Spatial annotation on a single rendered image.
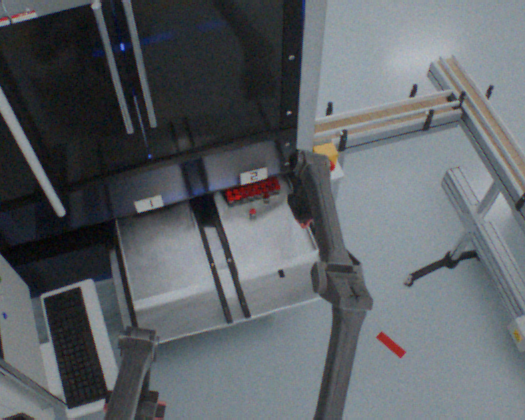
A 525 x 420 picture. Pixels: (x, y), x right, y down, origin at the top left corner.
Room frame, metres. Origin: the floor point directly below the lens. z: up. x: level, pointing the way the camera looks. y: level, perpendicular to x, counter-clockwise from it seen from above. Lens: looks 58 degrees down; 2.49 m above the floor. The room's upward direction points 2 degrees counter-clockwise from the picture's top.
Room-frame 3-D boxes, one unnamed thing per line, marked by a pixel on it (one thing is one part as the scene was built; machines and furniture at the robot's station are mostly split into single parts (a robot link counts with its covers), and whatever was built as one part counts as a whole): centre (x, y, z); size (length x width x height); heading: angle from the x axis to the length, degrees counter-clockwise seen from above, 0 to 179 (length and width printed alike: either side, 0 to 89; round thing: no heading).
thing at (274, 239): (0.94, -0.04, 0.90); 0.34 x 0.26 x 0.04; 15
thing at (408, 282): (1.13, -0.98, 0.07); 0.50 x 0.08 x 0.14; 105
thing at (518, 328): (0.60, -1.05, 0.50); 0.12 x 0.05 x 0.09; 15
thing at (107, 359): (0.53, 0.60, 0.79); 0.45 x 0.28 x 0.03; 19
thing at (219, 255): (0.75, 0.08, 0.91); 0.14 x 0.03 x 0.06; 14
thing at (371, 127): (1.33, -0.49, 0.92); 0.69 x 0.16 x 0.16; 105
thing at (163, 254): (0.85, 0.29, 0.90); 0.34 x 0.26 x 0.04; 15
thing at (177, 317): (0.83, 0.10, 0.87); 0.70 x 0.48 x 0.02; 105
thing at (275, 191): (1.02, -0.02, 0.91); 0.18 x 0.02 x 0.05; 105
